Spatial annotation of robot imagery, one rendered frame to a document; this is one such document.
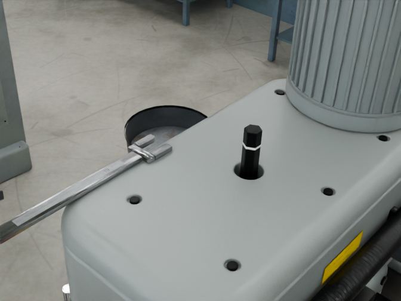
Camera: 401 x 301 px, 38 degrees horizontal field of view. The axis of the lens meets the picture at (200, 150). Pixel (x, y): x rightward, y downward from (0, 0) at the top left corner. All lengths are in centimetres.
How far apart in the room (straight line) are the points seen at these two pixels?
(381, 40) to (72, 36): 492
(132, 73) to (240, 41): 115
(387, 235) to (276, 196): 18
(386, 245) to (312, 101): 21
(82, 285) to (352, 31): 44
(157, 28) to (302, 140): 494
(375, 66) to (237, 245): 30
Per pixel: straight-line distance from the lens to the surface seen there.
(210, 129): 79
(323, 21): 77
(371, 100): 80
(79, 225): 65
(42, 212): 66
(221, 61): 512
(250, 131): 68
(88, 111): 442
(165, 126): 331
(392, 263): 120
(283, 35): 514
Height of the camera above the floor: 233
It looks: 36 degrees down
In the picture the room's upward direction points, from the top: 3 degrees clockwise
